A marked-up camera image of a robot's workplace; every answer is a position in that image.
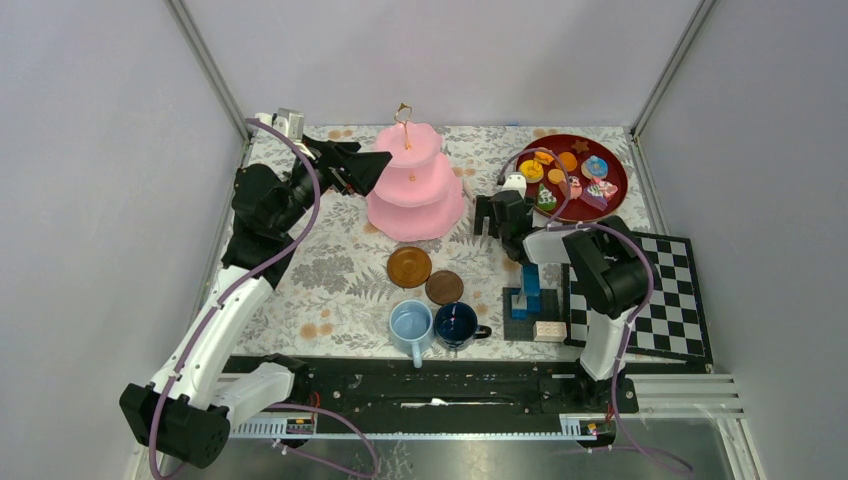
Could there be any orange tart toy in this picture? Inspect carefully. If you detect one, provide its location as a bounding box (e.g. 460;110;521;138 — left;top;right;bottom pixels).
558;152;578;172

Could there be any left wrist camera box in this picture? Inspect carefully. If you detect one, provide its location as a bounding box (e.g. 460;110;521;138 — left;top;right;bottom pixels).
255;108;304;142

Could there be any light blue mug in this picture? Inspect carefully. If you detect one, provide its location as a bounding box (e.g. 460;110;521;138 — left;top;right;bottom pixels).
388;300;435;369

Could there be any blue frosted donut toy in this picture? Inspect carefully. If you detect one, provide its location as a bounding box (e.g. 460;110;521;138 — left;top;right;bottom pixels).
581;155;609;180

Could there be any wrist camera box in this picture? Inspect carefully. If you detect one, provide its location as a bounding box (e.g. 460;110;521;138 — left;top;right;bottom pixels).
500;172;527;198
255;108;304;142

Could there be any black white checkerboard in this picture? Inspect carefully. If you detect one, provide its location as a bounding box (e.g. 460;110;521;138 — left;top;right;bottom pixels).
561;229;714;366

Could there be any floral patterned tablecloth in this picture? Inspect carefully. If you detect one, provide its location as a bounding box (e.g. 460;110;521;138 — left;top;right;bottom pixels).
201;125;660;363

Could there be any light brown wooden coaster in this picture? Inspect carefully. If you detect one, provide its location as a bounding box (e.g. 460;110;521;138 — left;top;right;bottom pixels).
387;246;432;289

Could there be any blue building block tower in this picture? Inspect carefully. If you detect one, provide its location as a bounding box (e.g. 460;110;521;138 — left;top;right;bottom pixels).
510;264;541;320

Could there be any pink purple cake slice toy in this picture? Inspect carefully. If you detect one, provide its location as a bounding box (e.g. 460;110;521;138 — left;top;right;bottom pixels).
579;178;619;211

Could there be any pink three-tier cake stand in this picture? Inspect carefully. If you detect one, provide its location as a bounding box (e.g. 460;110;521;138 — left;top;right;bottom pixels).
366;103;465;242

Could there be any brown star cookie toy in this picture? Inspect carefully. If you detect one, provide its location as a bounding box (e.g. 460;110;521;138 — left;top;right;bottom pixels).
572;140;590;154

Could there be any grey building block baseplate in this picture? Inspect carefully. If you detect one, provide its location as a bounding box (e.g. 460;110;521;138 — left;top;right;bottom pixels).
502;287;565;342

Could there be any yellow round cake toy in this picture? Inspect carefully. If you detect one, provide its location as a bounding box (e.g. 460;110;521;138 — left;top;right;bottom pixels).
518;160;545;184

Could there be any orange yellow fish pastry toy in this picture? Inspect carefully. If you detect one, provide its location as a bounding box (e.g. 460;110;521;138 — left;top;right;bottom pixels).
534;150;557;165

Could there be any dark blue mug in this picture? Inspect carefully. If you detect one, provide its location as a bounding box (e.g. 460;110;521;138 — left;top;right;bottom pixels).
434;302;492;350

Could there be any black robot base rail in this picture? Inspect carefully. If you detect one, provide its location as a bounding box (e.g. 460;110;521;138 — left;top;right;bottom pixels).
224;355;639;436

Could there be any white building block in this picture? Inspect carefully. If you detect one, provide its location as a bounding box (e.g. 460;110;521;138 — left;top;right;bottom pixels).
532;321;568;343

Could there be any aluminium frame post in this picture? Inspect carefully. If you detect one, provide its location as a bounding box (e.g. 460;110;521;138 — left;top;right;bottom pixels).
164;0;250;142
630;0;719;139

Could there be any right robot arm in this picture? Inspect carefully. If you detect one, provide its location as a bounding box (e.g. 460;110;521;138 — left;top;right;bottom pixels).
473;190;655;382

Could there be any aluminium frame post right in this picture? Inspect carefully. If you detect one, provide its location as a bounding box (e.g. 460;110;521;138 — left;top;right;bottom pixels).
630;0;719;139

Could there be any orange round cookie toy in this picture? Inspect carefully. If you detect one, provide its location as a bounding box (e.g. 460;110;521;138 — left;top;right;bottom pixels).
547;168;567;185

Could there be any dark red round tray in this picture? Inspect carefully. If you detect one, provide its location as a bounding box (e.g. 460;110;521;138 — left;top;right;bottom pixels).
512;134;629;222

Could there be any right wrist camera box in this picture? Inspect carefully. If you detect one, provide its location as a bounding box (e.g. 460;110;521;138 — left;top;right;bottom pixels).
500;172;527;198

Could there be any dark brown wooden coaster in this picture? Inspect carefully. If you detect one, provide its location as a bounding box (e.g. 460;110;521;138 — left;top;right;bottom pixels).
425;270;464;305

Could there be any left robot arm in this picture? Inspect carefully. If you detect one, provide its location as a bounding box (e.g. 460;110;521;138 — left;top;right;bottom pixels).
119;137;392;468

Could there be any aluminium frame post left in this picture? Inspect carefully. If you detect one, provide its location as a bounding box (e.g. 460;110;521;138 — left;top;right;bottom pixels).
164;0;250;142

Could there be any pink swirl roll cake toy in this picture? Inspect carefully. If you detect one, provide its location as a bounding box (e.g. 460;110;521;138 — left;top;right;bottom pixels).
567;176;583;199

